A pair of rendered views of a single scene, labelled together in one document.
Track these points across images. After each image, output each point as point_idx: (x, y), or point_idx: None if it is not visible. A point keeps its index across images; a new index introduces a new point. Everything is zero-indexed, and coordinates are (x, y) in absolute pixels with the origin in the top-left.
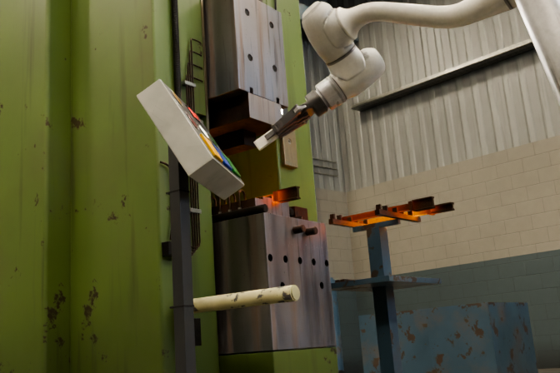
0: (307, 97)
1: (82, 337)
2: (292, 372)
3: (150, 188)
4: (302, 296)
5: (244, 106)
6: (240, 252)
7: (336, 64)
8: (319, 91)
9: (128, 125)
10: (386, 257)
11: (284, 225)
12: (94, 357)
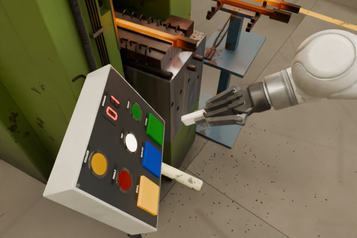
0: (253, 103)
1: (42, 133)
2: (179, 137)
3: (68, 94)
4: (187, 98)
5: None
6: (148, 94)
7: (311, 96)
8: (272, 103)
9: (16, 25)
10: (238, 35)
11: (182, 71)
12: (56, 145)
